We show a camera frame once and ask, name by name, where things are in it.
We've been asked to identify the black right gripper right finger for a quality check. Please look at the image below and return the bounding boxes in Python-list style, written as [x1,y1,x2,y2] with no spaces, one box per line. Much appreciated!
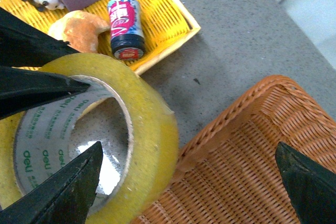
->
[275,142,335,223]

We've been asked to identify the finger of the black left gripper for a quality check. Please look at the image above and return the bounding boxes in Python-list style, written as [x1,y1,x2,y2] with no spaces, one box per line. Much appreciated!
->
[1,8,79,67]
[1,66,90,119]

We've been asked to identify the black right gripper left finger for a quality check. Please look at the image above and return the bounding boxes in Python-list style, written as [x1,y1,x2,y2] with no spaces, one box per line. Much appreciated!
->
[1,142,103,223]

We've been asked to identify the yellow tape roll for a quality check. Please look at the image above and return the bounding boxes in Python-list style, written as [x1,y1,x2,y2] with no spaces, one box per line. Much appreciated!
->
[1,54,179,223]

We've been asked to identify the brown wicker basket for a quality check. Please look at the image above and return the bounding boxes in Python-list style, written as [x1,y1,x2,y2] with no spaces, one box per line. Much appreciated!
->
[134,75,335,223]

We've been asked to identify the yellow woven basket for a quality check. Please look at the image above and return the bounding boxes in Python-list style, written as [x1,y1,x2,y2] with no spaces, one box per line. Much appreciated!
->
[1,0,201,75]

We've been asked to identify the toy bread loaf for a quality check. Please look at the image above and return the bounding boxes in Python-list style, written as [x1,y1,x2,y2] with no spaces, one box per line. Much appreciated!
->
[47,10,110,53]

